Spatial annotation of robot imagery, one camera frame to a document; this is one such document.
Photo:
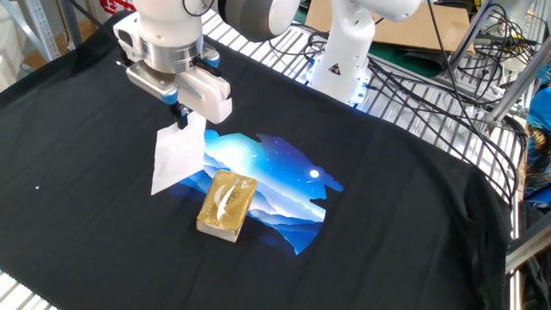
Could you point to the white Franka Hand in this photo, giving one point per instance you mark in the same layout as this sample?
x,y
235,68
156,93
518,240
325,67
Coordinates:
x,y
206,97

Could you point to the white paper napkin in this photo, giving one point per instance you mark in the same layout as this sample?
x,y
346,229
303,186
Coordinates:
x,y
176,159

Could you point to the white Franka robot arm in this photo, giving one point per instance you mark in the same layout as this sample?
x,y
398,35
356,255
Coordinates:
x,y
344,43

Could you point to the gold tissue pack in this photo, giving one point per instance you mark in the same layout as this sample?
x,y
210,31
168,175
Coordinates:
x,y
226,206

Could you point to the red sign white letters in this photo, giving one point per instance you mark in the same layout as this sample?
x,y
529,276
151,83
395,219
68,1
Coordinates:
x,y
118,5

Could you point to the black cloth with blue print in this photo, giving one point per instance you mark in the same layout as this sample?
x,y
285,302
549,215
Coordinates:
x,y
129,258

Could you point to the brown cardboard sheet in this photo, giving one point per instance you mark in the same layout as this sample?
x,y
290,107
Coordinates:
x,y
422,26

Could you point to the blue patterned fabric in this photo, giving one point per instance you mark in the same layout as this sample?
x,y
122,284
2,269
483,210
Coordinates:
x,y
538,150

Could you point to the grey perforated shelf post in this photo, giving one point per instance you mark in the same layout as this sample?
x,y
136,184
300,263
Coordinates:
x,y
39,26

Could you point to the aluminium frame post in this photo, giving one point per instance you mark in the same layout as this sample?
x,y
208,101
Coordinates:
x,y
516,86

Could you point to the aluminium frame rail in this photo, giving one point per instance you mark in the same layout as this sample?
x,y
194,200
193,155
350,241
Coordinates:
x,y
527,247

